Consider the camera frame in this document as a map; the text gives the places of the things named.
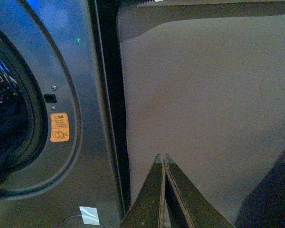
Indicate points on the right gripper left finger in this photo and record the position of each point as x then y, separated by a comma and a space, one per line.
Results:
149, 207

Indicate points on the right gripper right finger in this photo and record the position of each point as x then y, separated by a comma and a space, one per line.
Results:
187, 207

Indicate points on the grey front-load washing machine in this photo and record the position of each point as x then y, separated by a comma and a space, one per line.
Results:
61, 43

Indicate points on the white tape piece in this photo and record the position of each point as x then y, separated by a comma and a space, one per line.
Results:
89, 215

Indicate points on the orange warning sticker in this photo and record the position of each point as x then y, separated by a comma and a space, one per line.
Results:
59, 128

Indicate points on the black rubber door gasket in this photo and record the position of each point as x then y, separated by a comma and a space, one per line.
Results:
23, 125

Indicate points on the black door latch slot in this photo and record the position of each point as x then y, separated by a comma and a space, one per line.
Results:
50, 98

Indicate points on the stainless steel washer drum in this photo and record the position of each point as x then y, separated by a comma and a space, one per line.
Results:
9, 90

